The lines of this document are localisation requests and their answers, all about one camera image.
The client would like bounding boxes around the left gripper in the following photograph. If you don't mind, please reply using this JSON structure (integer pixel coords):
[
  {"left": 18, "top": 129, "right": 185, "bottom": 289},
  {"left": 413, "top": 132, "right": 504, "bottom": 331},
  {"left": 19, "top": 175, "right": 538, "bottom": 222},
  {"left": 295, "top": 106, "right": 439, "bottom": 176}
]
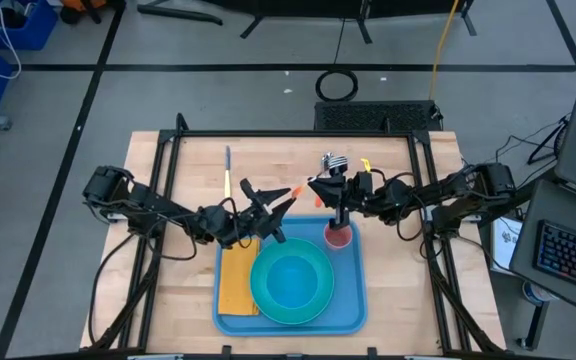
[{"left": 205, "top": 178, "right": 298, "bottom": 247}]

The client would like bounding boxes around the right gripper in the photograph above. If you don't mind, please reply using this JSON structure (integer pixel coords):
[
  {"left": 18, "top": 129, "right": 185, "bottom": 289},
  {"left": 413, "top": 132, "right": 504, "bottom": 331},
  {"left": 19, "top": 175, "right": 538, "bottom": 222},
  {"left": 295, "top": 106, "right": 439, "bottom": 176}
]
[{"left": 307, "top": 167, "right": 374, "bottom": 230}]

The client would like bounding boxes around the spoon with orange handle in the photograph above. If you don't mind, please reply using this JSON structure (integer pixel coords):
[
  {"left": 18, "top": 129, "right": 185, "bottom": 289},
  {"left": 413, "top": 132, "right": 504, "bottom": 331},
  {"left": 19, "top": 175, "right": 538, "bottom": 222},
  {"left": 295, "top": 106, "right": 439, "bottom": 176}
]
[{"left": 291, "top": 152, "right": 337, "bottom": 200}]

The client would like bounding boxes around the pink cup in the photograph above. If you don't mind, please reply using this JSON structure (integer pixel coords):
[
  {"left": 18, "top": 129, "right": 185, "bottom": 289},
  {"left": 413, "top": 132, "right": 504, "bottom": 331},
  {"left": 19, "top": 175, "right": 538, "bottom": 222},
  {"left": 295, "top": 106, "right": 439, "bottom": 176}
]
[{"left": 323, "top": 223, "right": 354, "bottom": 250}]

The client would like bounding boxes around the yellow cloth napkin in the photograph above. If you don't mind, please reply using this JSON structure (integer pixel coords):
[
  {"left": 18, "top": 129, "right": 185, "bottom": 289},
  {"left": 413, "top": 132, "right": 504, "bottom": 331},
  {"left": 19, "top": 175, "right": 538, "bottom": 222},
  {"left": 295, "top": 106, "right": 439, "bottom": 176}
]
[{"left": 217, "top": 238, "right": 262, "bottom": 317}]

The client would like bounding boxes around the teal plate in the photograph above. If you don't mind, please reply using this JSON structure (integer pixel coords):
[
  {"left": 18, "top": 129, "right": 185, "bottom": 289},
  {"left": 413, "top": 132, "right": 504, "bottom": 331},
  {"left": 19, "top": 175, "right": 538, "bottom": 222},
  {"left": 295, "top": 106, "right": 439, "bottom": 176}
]
[{"left": 249, "top": 237, "right": 336, "bottom": 326}]

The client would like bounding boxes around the blue plastic tray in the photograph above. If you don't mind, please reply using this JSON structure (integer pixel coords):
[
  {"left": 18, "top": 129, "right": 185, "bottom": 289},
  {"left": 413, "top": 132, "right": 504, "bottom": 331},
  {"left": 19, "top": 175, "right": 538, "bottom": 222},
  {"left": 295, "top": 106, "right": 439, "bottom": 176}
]
[{"left": 211, "top": 214, "right": 369, "bottom": 337}]

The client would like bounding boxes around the white paper sheet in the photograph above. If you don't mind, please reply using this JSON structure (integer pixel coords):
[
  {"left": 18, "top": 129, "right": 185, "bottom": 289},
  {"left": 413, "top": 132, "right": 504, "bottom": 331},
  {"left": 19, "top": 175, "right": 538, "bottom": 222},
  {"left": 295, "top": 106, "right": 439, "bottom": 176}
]
[{"left": 490, "top": 215, "right": 524, "bottom": 276}]

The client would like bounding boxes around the white and blue roll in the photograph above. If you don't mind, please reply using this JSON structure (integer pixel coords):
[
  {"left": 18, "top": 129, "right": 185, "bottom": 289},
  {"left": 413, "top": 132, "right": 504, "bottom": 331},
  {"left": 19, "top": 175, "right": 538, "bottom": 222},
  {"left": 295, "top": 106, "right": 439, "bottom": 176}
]
[{"left": 521, "top": 279, "right": 552, "bottom": 307}]

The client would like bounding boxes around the backlit black keyboard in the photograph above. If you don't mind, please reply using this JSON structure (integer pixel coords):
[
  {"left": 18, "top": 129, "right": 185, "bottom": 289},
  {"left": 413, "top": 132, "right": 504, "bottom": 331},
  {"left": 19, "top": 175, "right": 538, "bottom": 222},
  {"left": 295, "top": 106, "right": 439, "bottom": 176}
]
[{"left": 532, "top": 219, "right": 576, "bottom": 300}]

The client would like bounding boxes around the orange and black vacuum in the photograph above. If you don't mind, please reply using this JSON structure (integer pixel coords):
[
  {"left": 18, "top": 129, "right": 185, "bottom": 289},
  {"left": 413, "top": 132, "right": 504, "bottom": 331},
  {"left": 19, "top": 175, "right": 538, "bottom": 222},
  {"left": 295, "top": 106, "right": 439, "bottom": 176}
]
[{"left": 60, "top": 0, "right": 119, "bottom": 25}]

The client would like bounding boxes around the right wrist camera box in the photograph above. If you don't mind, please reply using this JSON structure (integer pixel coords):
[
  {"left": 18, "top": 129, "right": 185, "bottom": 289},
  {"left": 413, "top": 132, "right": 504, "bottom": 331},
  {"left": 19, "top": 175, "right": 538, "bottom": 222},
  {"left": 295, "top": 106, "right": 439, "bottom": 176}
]
[{"left": 352, "top": 170, "right": 375, "bottom": 197}]

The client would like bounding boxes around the knife with yellow handle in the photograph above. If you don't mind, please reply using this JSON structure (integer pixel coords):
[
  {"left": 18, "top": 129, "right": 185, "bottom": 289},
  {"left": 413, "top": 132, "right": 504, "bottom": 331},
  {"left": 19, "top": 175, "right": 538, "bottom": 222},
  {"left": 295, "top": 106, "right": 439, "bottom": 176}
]
[{"left": 223, "top": 145, "right": 233, "bottom": 199}]

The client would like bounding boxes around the black table frame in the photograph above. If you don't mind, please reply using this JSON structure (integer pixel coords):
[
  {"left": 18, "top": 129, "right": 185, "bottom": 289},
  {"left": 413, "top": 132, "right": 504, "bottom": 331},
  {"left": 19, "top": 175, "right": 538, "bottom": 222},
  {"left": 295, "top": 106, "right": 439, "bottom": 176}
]
[{"left": 87, "top": 112, "right": 507, "bottom": 354}]

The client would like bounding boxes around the coiled black cable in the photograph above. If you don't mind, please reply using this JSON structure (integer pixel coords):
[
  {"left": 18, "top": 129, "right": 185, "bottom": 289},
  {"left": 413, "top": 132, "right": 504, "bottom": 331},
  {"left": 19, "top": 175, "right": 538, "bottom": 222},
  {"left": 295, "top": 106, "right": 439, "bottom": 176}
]
[{"left": 314, "top": 68, "right": 360, "bottom": 103}]

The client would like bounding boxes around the yellow hanging cable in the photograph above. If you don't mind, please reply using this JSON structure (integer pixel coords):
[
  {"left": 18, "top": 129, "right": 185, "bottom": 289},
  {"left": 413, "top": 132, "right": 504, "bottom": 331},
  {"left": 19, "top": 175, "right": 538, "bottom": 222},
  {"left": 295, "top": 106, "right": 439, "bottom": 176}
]
[{"left": 427, "top": 0, "right": 462, "bottom": 101}]

